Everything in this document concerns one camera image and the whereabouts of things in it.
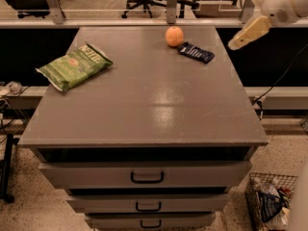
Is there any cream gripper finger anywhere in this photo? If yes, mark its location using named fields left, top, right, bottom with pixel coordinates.
left=228, top=15, right=271, bottom=50

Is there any dark blue rxbar wrapper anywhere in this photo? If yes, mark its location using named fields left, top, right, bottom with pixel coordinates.
left=177, top=41, right=215, bottom=64

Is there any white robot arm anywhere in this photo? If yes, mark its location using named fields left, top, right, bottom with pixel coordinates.
left=228, top=0, right=308, bottom=50

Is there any orange fruit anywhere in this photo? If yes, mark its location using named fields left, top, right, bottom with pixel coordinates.
left=165, top=26, right=184, bottom=47

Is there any black office chair centre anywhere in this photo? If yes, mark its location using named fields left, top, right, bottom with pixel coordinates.
left=121, top=0, right=199, bottom=23

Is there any grey drawer cabinet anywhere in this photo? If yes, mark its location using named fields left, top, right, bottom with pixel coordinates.
left=20, top=26, right=268, bottom=231

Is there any dark blue snack bag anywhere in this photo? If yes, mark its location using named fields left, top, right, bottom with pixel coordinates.
left=258, top=192, right=283, bottom=222

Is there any green chip bag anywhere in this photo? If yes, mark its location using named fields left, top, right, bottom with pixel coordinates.
left=37, top=43, right=113, bottom=91

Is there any black stand left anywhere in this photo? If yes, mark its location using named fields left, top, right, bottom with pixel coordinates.
left=0, top=134, right=18, bottom=203

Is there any black power cable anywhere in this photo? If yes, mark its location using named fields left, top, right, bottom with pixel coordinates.
left=251, top=43, right=308, bottom=107

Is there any wire basket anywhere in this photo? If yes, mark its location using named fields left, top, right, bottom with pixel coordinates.
left=244, top=172, right=297, bottom=231

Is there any top drawer black handle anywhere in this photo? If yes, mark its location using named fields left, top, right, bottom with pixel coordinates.
left=130, top=172, right=165, bottom=184

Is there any drawer black handle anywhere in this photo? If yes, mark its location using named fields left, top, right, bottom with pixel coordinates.
left=135, top=202, right=162, bottom=213
left=130, top=172, right=165, bottom=184
left=140, top=219, right=162, bottom=229

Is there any middle drawer black handle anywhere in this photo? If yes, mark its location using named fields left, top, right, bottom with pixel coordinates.
left=135, top=202, right=162, bottom=213

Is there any bottom drawer black handle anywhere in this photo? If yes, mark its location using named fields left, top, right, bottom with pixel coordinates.
left=140, top=219, right=162, bottom=229

